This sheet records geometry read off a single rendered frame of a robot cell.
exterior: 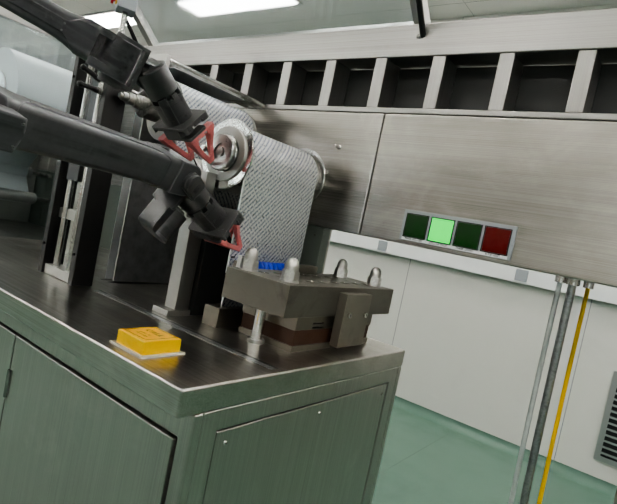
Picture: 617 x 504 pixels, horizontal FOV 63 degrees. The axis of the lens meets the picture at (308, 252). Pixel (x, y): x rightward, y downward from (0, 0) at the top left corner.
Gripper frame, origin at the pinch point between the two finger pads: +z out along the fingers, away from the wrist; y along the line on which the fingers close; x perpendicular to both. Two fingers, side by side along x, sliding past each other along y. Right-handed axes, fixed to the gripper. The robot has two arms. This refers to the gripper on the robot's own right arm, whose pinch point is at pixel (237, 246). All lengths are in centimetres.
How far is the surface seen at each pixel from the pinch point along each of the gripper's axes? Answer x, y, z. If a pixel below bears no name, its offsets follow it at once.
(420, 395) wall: 51, -55, 275
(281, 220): 12.1, 0.2, 6.8
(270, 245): 6.0, 0.2, 8.0
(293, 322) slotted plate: -9.6, 18.2, 5.3
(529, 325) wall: 109, 4, 241
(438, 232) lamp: 24.9, 29.6, 20.3
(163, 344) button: -25.6, 13.4, -14.4
